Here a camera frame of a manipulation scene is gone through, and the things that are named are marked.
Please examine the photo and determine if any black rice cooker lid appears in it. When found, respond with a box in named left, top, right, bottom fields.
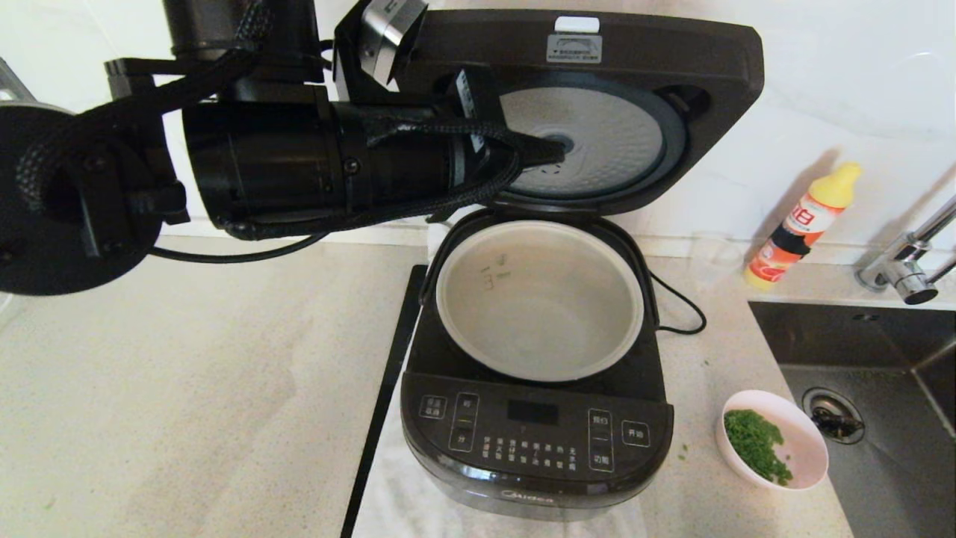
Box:
left=403, top=9, right=766, bottom=217

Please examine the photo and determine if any white round bowl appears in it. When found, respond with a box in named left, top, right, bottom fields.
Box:
left=716, top=389, right=830, bottom=492

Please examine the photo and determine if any grey rice cooker inner pot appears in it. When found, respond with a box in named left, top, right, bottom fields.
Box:
left=435, top=220, right=645, bottom=383

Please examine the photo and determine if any black Midea rice cooker body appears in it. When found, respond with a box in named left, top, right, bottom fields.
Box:
left=400, top=209, right=675, bottom=522

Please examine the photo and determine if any clear plastic measuring cup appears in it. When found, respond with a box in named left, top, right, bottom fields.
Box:
left=689, top=232, right=746, bottom=288

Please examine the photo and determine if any black flat strip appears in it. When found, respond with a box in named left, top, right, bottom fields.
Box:
left=341, top=264, right=429, bottom=538

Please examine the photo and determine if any orange yellow detergent bottle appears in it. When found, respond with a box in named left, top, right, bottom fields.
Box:
left=744, top=163, right=863, bottom=291

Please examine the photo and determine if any white cloth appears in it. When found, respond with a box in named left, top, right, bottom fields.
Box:
left=353, top=220, right=649, bottom=538

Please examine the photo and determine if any chrome faucet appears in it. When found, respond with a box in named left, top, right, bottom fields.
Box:
left=855, top=196, right=956, bottom=306

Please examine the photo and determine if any metal sink drain strainer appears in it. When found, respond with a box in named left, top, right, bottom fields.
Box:
left=803, top=387, right=867, bottom=446

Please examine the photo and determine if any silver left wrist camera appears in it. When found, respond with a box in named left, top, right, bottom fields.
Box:
left=334, top=0, right=428, bottom=102

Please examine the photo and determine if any black power cable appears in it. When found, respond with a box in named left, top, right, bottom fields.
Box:
left=650, top=270, right=708, bottom=336

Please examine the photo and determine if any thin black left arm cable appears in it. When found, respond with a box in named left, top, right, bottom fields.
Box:
left=148, top=230, right=331, bottom=265

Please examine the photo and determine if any grey wall socket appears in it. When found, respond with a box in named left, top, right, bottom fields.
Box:
left=0, top=57, right=37, bottom=104

